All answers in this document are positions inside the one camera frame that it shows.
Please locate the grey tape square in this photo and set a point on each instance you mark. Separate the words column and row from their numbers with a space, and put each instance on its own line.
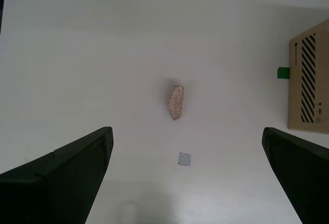
column 184, row 159

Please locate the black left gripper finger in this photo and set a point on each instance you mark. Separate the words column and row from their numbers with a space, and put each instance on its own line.
column 303, row 177
column 51, row 183

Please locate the pinkish granite rock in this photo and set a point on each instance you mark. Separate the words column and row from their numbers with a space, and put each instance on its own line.
column 176, row 103

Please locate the green tape strip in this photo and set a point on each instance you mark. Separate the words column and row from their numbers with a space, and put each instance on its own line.
column 282, row 73

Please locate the brown cardboard box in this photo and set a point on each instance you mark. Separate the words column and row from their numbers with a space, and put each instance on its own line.
column 295, row 93

